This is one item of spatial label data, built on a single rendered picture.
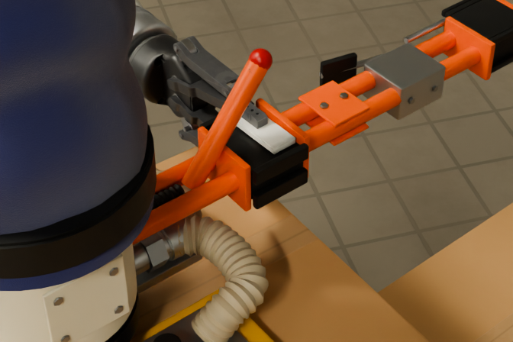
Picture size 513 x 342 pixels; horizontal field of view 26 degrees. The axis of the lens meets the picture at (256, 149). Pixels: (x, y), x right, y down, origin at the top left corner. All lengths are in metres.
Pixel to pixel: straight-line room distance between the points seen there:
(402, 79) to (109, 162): 0.45
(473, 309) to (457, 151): 1.21
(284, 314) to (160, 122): 2.01
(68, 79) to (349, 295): 0.48
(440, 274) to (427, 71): 0.77
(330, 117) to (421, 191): 1.77
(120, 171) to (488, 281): 1.16
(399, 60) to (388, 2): 2.40
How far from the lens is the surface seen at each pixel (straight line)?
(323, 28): 3.52
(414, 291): 1.93
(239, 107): 1.09
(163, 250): 1.13
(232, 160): 1.11
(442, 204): 2.91
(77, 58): 0.81
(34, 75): 0.80
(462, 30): 1.32
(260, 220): 1.27
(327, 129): 1.17
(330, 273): 1.21
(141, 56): 1.25
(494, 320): 1.91
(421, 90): 1.25
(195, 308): 1.15
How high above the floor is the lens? 1.95
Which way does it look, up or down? 40 degrees down
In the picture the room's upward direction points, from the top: straight up
